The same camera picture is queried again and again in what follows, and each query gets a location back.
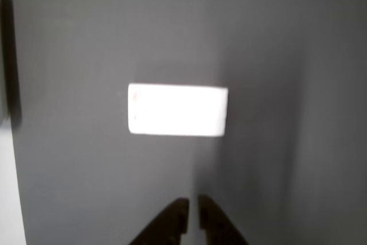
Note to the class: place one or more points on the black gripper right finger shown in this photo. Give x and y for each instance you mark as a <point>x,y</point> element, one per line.
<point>215,226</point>

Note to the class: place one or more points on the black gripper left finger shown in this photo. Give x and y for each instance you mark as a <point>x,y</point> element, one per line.
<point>172,223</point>

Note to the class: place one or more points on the white rectangular block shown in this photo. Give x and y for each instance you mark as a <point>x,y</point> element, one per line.
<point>177,110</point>

